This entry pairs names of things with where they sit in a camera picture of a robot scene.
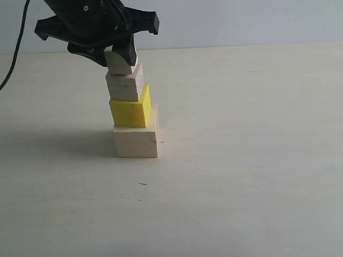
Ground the yellow cube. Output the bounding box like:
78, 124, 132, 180
109, 83, 152, 128

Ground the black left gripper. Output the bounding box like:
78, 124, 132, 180
35, 1, 160, 67

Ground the medium wooden cube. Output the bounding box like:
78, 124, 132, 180
106, 63, 145, 102

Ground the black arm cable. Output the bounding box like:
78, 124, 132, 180
0, 0, 31, 90

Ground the small wooden cube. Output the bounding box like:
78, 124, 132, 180
104, 46, 138, 75

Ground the large wooden cube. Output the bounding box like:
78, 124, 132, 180
113, 103, 159, 158

